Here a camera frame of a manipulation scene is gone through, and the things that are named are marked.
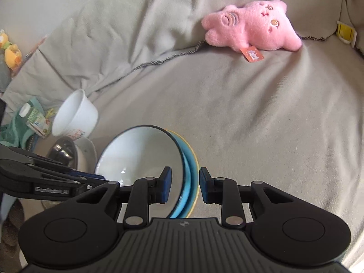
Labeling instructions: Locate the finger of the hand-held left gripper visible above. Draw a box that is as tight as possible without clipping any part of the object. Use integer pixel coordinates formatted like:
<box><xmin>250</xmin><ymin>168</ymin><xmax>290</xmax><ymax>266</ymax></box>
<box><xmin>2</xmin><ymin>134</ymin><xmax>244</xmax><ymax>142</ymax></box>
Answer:
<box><xmin>0</xmin><ymin>145</ymin><xmax>71</xmax><ymax>174</ymax></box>
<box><xmin>43</xmin><ymin>167</ymin><xmax>112</xmax><ymax>190</ymax></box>

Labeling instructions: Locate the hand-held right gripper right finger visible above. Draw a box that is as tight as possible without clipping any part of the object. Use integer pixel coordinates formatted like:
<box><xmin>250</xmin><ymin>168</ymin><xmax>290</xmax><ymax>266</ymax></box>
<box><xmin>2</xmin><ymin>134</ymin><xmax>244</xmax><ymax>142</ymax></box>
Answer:
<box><xmin>199</xmin><ymin>167</ymin><xmax>299</xmax><ymax>230</ymax></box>

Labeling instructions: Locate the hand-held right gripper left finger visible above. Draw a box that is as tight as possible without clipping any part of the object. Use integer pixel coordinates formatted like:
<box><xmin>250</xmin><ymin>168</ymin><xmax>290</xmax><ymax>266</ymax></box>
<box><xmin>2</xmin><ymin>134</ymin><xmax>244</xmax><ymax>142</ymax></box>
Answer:
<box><xmin>61</xmin><ymin>167</ymin><xmax>173</xmax><ymax>230</ymax></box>

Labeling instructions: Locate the large white bowl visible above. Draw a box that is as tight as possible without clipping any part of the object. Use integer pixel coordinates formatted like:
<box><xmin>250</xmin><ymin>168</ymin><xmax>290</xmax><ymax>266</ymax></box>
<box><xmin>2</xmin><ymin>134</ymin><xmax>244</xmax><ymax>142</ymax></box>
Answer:
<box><xmin>72</xmin><ymin>137</ymin><xmax>98</xmax><ymax>174</ymax></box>

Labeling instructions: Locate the stainless steel bowl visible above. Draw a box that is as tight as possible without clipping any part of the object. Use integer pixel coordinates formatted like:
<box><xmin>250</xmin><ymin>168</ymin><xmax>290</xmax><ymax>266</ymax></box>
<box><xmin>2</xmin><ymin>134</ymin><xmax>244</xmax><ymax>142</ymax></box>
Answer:
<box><xmin>45</xmin><ymin>136</ymin><xmax>79</xmax><ymax>169</ymax></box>

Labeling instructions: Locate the blue bowl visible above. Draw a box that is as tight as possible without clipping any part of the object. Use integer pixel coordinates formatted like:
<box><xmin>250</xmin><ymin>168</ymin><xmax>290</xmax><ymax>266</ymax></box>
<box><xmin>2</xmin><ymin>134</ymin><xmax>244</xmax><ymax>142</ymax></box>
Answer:
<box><xmin>95</xmin><ymin>125</ymin><xmax>193</xmax><ymax>220</ymax></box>

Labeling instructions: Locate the tall white bowl orange print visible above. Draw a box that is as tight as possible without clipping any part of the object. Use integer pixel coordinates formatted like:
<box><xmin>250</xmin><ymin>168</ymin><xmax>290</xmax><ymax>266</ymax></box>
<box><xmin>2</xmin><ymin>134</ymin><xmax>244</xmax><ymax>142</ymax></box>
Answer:
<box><xmin>51</xmin><ymin>88</ymin><xmax>99</xmax><ymax>139</ymax></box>

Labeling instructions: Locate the green towel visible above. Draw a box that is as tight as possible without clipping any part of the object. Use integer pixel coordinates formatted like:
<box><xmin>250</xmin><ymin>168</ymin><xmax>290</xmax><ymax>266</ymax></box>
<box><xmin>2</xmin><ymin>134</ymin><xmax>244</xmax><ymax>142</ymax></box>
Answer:
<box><xmin>0</xmin><ymin>96</ymin><xmax>44</xmax><ymax>150</ymax></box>

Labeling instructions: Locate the green label plastic bottle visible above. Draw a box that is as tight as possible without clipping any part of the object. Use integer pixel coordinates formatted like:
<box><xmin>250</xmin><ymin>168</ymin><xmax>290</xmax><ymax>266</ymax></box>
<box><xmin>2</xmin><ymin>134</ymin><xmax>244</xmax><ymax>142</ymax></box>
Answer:
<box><xmin>19</xmin><ymin>104</ymin><xmax>53</xmax><ymax>137</ymax></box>

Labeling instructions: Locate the yellow duck plush toy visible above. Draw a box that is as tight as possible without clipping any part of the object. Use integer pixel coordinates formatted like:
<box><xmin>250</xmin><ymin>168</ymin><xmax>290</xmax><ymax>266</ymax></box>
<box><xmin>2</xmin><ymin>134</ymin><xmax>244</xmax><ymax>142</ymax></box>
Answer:
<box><xmin>0</xmin><ymin>29</ymin><xmax>23</xmax><ymax>70</ymax></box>

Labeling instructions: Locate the orange picture book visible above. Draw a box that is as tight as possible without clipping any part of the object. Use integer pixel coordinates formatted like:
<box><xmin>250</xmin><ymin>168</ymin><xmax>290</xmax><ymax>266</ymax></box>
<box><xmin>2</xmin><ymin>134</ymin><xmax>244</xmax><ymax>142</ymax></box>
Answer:
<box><xmin>22</xmin><ymin>35</ymin><xmax>49</xmax><ymax>61</ymax></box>

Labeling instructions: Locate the pink plush toy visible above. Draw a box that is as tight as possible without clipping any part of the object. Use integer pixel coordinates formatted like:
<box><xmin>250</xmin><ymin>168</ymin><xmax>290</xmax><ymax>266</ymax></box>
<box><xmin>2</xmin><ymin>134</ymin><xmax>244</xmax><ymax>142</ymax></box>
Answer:
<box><xmin>202</xmin><ymin>0</ymin><xmax>303</xmax><ymax>63</ymax></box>

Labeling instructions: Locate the yellow sofa tag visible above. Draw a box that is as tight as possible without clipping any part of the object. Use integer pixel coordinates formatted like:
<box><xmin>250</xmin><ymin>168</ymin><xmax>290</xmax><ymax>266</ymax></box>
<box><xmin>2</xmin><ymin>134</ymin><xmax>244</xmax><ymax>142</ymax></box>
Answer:
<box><xmin>337</xmin><ymin>21</ymin><xmax>358</xmax><ymax>48</ymax></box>

